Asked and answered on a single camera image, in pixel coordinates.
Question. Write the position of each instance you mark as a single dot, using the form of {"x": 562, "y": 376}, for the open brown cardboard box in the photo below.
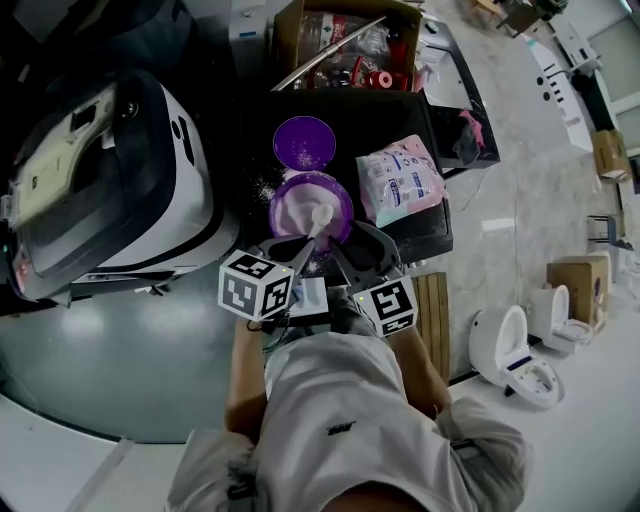
{"x": 287, "y": 35}

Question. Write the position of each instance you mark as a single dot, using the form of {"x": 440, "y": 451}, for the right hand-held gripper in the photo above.
{"x": 390, "y": 305}

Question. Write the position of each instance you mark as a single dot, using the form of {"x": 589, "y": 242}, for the pink plastic packet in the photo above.
{"x": 400, "y": 180}

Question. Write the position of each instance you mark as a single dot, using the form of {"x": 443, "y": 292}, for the white toilet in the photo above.
{"x": 487, "y": 350}
{"x": 547, "y": 320}

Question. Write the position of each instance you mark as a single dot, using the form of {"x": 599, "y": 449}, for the dark and pink cloth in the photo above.
{"x": 467, "y": 140}

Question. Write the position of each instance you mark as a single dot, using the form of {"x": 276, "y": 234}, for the white powder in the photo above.
{"x": 295, "y": 210}

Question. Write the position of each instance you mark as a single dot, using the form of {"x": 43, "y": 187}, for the long metal rod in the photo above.
{"x": 330, "y": 50}

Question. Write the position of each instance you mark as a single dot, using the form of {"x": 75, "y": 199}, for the wooden slatted mat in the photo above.
{"x": 430, "y": 330}

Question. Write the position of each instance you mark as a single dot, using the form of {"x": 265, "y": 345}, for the black bag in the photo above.
{"x": 125, "y": 30}

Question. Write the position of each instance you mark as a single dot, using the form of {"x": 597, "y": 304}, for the purple bucket lid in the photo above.
{"x": 305, "y": 140}

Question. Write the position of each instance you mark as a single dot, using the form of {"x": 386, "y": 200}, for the person's right forearm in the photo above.
{"x": 420, "y": 370}

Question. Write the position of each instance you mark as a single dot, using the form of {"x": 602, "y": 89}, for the black stool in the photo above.
{"x": 607, "y": 230}

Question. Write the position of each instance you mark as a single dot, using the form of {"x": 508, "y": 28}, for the white and black machine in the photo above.
{"x": 165, "y": 200}

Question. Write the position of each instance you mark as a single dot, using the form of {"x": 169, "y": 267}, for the black side table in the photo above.
{"x": 450, "y": 60}

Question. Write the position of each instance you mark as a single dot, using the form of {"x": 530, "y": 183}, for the red tape roll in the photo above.
{"x": 381, "y": 80}

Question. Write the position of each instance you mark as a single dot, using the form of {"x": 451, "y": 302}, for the white plastic spoon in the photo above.
{"x": 322, "y": 215}

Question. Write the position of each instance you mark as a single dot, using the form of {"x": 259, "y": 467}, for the person's grey trousers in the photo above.
{"x": 345, "y": 315}

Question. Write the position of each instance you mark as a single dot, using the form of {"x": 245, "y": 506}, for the purple plastic bucket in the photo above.
{"x": 277, "y": 220}

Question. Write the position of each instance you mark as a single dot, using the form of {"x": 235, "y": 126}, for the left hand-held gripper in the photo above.
{"x": 250, "y": 290}

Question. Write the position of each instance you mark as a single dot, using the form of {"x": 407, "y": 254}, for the white counter unit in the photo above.
{"x": 560, "y": 95}

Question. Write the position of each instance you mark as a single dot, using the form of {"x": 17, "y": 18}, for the person's light grey shirt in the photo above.
{"x": 340, "y": 430}

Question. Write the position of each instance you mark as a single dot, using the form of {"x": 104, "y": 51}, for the white box appliance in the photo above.
{"x": 250, "y": 55}

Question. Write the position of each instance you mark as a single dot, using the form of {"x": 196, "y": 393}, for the person's left forearm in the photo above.
{"x": 245, "y": 390}

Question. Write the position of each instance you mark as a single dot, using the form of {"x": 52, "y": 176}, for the white paper tag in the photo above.
{"x": 157, "y": 289}

